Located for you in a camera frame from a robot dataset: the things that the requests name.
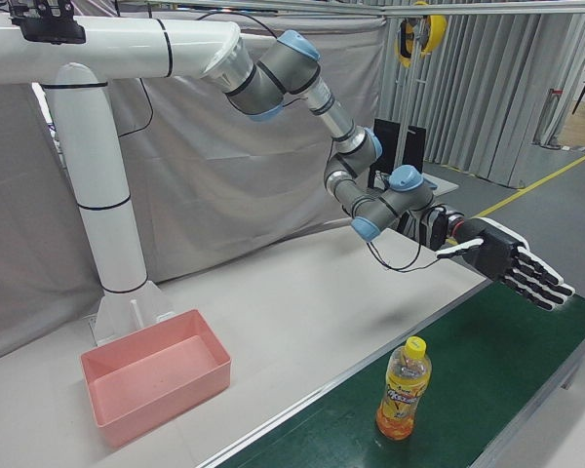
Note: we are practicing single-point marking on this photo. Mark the black white dexterous robot hand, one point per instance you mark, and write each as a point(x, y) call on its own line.
point(502, 256)

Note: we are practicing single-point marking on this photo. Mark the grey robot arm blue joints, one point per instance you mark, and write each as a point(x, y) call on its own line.
point(268, 78)

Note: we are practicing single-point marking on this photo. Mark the pink plastic basket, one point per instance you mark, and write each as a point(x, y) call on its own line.
point(151, 370)

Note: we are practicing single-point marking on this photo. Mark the small grey desk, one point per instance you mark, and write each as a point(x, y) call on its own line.
point(443, 184)

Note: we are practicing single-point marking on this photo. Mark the green conveyor belt aluminium rails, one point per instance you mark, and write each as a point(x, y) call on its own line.
point(468, 370)

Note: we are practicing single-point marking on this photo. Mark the black computer monitor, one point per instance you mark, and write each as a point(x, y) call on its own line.
point(387, 146)

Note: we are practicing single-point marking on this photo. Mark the grey pleated curtain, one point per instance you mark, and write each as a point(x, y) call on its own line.
point(492, 97)

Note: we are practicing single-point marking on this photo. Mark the orange juice bottle yellow cap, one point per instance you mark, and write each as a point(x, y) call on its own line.
point(401, 395)

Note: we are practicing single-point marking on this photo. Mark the grey cloth backdrop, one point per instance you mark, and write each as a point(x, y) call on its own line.
point(224, 170)

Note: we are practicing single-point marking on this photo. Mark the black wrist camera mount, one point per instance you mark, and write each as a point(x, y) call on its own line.
point(439, 224)

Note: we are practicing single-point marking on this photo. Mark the aluminium frame beam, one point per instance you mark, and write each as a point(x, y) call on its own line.
point(322, 7)

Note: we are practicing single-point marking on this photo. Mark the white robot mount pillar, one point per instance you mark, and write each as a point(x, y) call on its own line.
point(102, 161)

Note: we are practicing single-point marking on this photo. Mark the black overhead camera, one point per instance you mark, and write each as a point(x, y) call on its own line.
point(49, 24)

